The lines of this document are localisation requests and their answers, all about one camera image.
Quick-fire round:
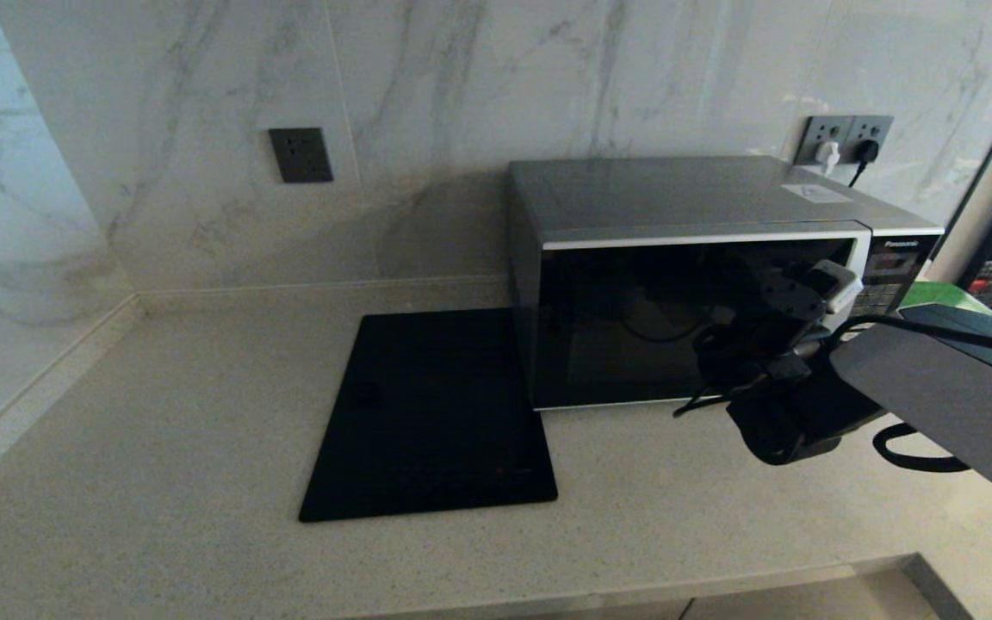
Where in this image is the black glass microwave door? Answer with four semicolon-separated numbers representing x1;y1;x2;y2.
535;226;874;411

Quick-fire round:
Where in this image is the silver microwave oven body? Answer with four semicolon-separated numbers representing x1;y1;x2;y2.
506;157;946;412

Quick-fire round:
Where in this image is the green plastic cutting board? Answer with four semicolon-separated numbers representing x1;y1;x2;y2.
901;282;992;315

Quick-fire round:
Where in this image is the black power plug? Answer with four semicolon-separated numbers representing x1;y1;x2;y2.
849;140;882;188

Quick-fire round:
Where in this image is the grey socket with white plug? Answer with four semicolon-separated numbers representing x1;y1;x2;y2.
796;116;853;167

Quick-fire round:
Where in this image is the grey socket with black plug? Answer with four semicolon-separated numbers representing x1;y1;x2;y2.
849;116;896;164

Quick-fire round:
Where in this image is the beige narrow cabinet front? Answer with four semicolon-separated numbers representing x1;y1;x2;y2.
684;573;923;620

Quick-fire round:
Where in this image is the beige wide cabinet front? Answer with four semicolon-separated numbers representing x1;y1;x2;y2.
479;600;693;620

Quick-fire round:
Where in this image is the black glass induction cooktop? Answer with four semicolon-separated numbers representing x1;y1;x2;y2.
298;308;560;524

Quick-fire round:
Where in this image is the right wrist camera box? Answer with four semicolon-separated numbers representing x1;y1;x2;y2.
763;355;814;384

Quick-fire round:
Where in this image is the thin black cable loop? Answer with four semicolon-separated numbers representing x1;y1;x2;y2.
673;392;721;419

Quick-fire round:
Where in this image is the single dark grey wall socket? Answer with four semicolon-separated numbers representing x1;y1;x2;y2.
269;128;334;184

